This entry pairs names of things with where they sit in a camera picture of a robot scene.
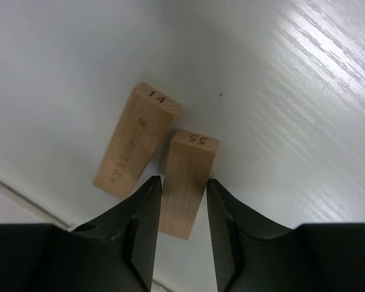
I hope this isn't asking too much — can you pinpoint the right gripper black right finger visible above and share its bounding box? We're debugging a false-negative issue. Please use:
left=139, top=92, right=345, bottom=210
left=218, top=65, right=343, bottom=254
left=207, top=179, right=365, bottom=291

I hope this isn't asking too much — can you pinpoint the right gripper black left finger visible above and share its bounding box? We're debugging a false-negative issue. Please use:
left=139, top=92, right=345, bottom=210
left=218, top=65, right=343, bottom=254
left=0, top=176, right=162, bottom=291

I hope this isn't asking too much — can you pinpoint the wood block row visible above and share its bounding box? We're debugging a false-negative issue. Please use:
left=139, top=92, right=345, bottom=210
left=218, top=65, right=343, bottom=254
left=159, top=128, right=220, bottom=240
left=94, top=83, right=181, bottom=200

